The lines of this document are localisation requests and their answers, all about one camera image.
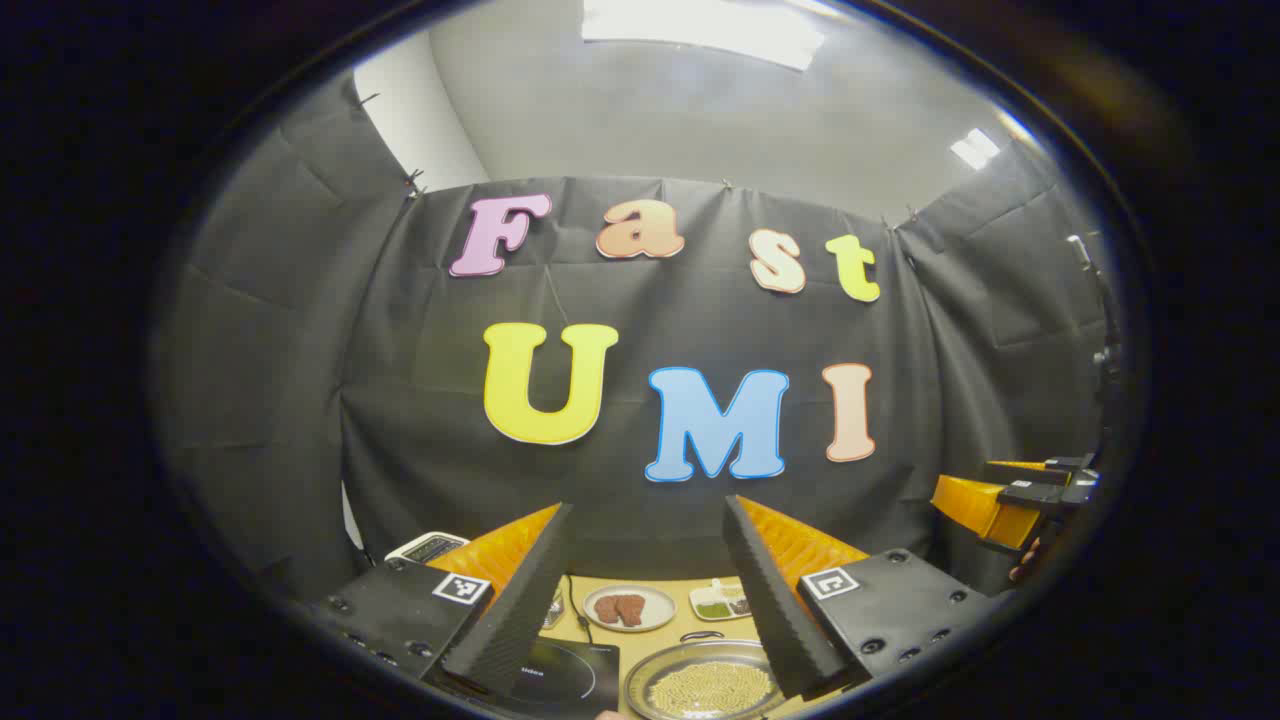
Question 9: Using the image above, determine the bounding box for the black power cable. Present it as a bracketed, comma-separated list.
[565, 575, 596, 643]

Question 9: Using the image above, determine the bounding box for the black backdrop cloth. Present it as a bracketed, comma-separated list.
[155, 70, 1126, 611]

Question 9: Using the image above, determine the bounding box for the white divided bean dish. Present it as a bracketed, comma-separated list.
[690, 578, 753, 622]

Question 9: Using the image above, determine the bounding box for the metal stand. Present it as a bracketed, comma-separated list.
[1065, 235, 1121, 381]

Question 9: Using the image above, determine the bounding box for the steel pot with black handle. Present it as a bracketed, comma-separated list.
[625, 631, 791, 720]

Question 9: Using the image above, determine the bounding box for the small ceiling light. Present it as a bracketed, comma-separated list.
[950, 128, 1001, 171]

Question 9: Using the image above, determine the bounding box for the white toaster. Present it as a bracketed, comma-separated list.
[385, 532, 471, 566]

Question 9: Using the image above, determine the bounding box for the round white plate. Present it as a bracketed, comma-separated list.
[582, 584, 678, 633]

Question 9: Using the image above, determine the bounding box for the pile of soybeans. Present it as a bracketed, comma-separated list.
[648, 662, 776, 717]

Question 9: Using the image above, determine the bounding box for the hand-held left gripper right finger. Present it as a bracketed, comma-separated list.
[722, 495, 991, 701]

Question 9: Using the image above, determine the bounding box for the large ceiling light panel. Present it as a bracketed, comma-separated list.
[582, 0, 826, 71]

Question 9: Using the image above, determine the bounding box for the black induction cooktop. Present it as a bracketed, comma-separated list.
[505, 640, 621, 716]

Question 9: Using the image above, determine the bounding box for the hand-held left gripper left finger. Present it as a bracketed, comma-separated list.
[310, 502, 576, 698]

